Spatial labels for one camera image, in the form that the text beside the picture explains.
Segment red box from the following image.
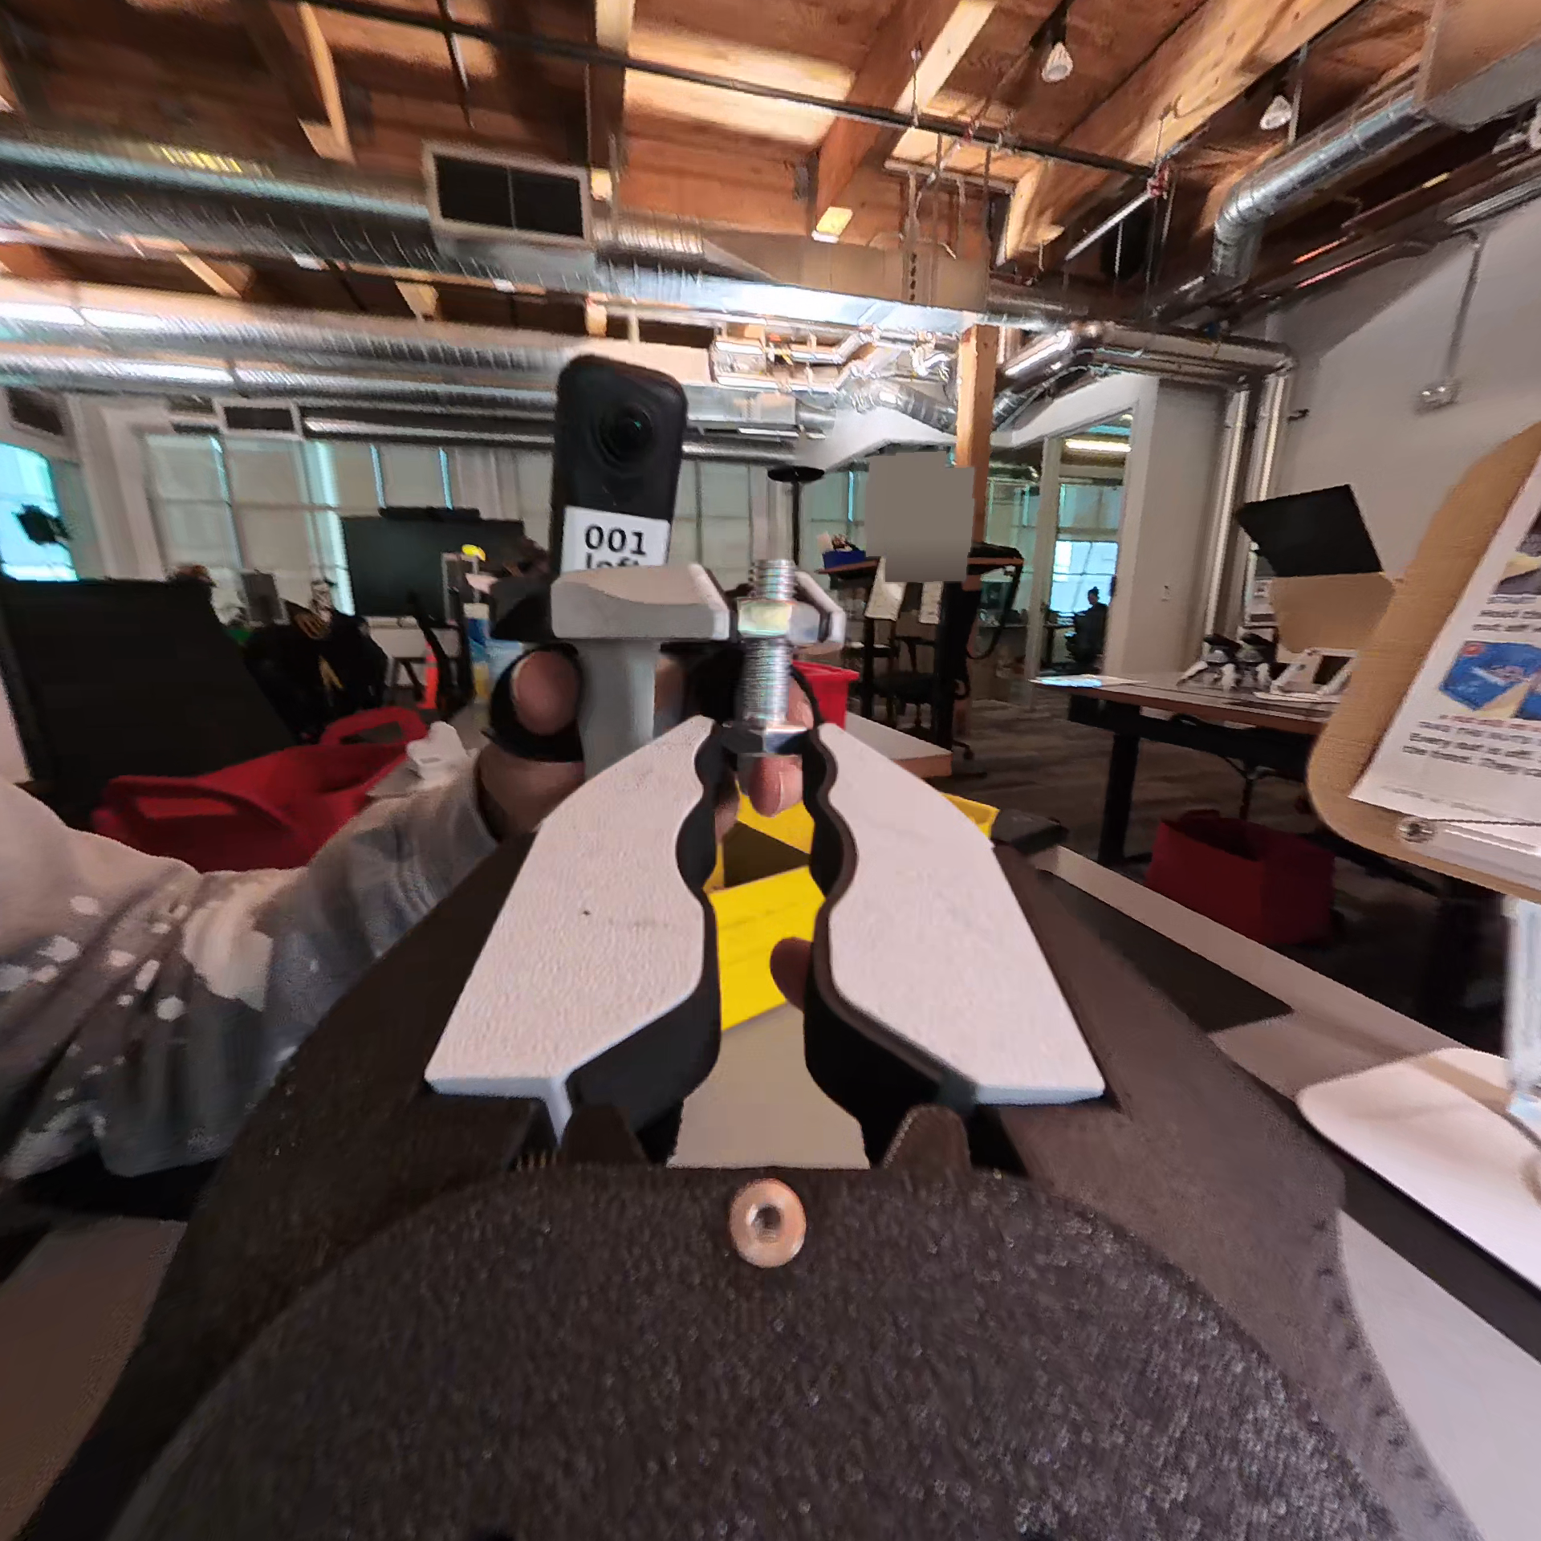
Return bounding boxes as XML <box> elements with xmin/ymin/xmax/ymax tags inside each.
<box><xmin>1147</xmin><ymin>809</ymin><xmax>1341</xmax><ymax>949</ymax></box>

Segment silver ventilation duct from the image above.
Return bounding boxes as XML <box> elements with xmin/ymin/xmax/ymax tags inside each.
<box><xmin>0</xmin><ymin>131</ymin><xmax>1061</xmax><ymax>332</ymax></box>
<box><xmin>0</xmin><ymin>279</ymin><xmax>725</xmax><ymax>406</ymax></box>
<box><xmin>1000</xmin><ymin>323</ymin><xmax>1295</xmax><ymax>628</ymax></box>
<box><xmin>1207</xmin><ymin>77</ymin><xmax>1446</xmax><ymax>285</ymax></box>

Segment small wooden board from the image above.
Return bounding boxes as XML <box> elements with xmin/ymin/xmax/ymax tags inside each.
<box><xmin>1268</xmin><ymin>573</ymin><xmax>1400</xmax><ymax>663</ymax></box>

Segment large black panel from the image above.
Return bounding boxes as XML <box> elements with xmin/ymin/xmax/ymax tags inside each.
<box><xmin>0</xmin><ymin>576</ymin><xmax>296</xmax><ymax>833</ymax></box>

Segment wooden desk black legs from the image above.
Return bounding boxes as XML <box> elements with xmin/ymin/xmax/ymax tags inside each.
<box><xmin>1033</xmin><ymin>668</ymin><xmax>1369</xmax><ymax>868</ymax></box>

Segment ceiling vent grille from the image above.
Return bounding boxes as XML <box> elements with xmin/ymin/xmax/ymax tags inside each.
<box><xmin>424</xmin><ymin>145</ymin><xmax>595</xmax><ymax>248</ymax></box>

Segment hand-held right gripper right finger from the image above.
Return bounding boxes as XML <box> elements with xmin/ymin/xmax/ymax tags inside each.
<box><xmin>802</xmin><ymin>719</ymin><xmax>1110</xmax><ymax>1107</ymax></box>

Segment yellow plastic bin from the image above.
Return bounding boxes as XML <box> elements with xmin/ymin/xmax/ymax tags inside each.
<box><xmin>705</xmin><ymin>784</ymin><xmax>1004</xmax><ymax>1035</ymax></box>

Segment white stand rod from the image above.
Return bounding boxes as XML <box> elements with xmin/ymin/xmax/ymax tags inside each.
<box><xmin>1503</xmin><ymin>897</ymin><xmax>1541</xmax><ymax>1145</ymax></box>

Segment printed instruction poster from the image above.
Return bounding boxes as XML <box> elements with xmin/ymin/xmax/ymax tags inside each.
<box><xmin>1349</xmin><ymin>463</ymin><xmax>1541</xmax><ymax>833</ymax></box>

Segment silver hex bolt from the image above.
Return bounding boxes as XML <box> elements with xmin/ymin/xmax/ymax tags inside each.
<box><xmin>710</xmin><ymin>558</ymin><xmax>813</xmax><ymax>763</ymax></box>

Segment person's left forearm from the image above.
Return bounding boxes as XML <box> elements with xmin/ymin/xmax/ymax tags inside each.
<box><xmin>0</xmin><ymin>749</ymin><xmax>501</xmax><ymax>1187</ymax></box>

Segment black wall screen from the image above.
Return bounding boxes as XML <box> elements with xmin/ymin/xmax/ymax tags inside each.
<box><xmin>340</xmin><ymin>514</ymin><xmax>527</xmax><ymax>622</ymax></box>

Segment wooden poster board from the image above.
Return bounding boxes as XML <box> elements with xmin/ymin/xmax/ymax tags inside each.
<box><xmin>1306</xmin><ymin>422</ymin><xmax>1541</xmax><ymax>903</ymax></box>

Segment wooden support post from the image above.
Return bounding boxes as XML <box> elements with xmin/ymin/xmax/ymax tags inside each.
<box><xmin>954</xmin><ymin>323</ymin><xmax>1004</xmax><ymax>543</ymax></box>

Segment small black panel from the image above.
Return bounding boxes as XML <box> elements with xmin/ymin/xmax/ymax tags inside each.
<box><xmin>1233</xmin><ymin>485</ymin><xmax>1387</xmax><ymax>580</ymax></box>

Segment black jacket yellow print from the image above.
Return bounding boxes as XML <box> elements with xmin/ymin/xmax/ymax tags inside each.
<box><xmin>246</xmin><ymin>602</ymin><xmax>393</xmax><ymax>749</ymax></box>

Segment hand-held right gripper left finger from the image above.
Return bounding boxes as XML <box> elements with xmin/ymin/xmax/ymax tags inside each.
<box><xmin>422</xmin><ymin>716</ymin><xmax>727</xmax><ymax>1107</ymax></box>

